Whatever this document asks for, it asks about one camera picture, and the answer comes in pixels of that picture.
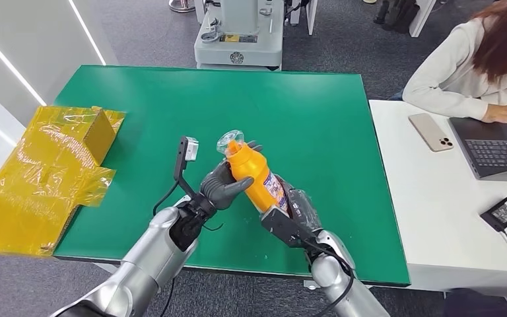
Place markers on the chrome chair base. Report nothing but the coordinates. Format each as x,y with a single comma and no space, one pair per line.
182,6

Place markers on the yellow taped cardboard box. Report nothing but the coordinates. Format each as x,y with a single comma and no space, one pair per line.
43,183

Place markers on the person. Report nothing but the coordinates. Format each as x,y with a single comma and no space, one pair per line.
454,65

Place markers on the beige smartphone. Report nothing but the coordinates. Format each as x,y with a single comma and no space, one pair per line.
430,132

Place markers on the black power adapter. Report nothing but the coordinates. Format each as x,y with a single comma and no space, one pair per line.
504,212

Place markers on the orange plastic bottle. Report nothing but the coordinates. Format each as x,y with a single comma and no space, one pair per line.
253,175

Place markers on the white desk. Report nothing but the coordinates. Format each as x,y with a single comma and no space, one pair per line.
437,218

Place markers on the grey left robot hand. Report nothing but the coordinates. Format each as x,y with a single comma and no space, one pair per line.
218,188

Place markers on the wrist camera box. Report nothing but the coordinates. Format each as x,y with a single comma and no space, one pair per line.
187,153
284,225

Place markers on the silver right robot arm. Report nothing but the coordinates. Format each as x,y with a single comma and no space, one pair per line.
341,280

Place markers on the white furniture panel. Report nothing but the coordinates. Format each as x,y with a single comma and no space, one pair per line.
420,17
308,15

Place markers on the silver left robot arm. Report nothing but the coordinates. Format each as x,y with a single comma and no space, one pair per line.
148,258

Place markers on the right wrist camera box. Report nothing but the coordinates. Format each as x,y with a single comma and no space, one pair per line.
284,225

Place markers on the grey robot base machine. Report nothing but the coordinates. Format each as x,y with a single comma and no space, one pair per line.
240,43

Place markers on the grey laptop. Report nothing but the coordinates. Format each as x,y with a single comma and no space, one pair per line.
494,148

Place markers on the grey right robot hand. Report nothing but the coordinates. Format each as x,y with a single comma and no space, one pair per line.
301,208

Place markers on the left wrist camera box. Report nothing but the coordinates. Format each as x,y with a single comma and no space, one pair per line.
187,153

